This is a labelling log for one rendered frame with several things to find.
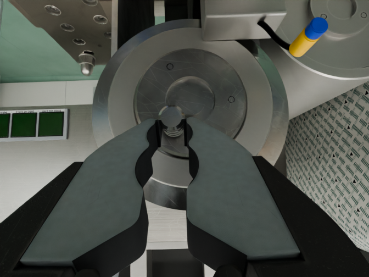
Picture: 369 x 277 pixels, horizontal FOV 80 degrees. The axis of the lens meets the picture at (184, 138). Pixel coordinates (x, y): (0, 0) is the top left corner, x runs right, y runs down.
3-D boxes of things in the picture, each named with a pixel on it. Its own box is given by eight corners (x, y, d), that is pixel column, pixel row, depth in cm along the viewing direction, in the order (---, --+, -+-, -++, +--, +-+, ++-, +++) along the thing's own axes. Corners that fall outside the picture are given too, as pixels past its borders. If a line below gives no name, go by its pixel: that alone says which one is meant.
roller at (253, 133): (301, 70, 16) (227, 220, 14) (229, 132, 41) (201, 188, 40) (157, 1, 16) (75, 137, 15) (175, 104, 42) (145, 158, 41)
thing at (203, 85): (267, 79, 15) (212, 178, 14) (257, 89, 17) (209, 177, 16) (169, 28, 15) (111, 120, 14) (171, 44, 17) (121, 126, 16)
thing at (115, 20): (119, -151, 21) (117, 27, 19) (154, 17, 45) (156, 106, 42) (114, -150, 21) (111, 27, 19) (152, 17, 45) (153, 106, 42)
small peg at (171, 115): (180, 100, 12) (188, 125, 12) (181, 114, 15) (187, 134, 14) (155, 107, 12) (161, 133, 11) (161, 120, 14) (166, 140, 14)
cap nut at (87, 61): (91, 53, 49) (91, 72, 49) (98, 60, 53) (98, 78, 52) (75, 53, 49) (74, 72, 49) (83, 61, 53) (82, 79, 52)
